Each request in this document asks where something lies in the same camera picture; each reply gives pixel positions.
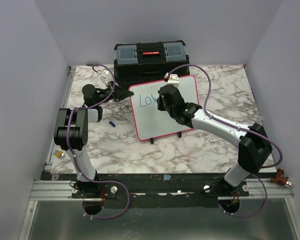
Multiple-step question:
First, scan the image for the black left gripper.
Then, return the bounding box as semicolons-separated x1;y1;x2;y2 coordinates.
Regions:
96;80;134;106

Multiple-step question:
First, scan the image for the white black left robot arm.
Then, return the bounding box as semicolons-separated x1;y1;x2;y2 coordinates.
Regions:
53;82;134;198

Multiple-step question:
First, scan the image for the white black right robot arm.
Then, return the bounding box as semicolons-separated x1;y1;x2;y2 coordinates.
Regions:
157;84;273;196

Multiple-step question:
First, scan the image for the pink framed whiteboard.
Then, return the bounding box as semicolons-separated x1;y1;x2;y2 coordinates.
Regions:
129;80;191;141

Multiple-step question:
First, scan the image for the black plastic toolbox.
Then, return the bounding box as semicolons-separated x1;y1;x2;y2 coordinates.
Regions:
114;40;190;89

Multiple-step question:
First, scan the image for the blue tape piece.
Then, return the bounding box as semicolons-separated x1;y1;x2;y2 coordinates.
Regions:
163;174;172;181

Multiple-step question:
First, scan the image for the yellow silver small part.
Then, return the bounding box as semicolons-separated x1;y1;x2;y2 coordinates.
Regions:
53;150;65;159

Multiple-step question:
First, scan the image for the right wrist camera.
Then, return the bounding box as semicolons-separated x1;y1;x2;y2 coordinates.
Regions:
164;72;180;88

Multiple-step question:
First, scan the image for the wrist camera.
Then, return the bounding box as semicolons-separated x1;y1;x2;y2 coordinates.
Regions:
100;70;112;87
164;72;180;88

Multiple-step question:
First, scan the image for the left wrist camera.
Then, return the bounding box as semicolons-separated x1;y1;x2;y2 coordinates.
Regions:
100;70;112;87

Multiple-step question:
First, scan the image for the aluminium frame rail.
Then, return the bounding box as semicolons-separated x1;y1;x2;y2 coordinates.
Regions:
44;66;76;172

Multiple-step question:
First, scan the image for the black mounting rail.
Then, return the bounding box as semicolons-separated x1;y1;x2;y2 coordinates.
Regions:
35;172;249;209

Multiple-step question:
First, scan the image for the red brown cable connector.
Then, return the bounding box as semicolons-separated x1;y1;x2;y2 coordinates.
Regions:
271;168;293;188

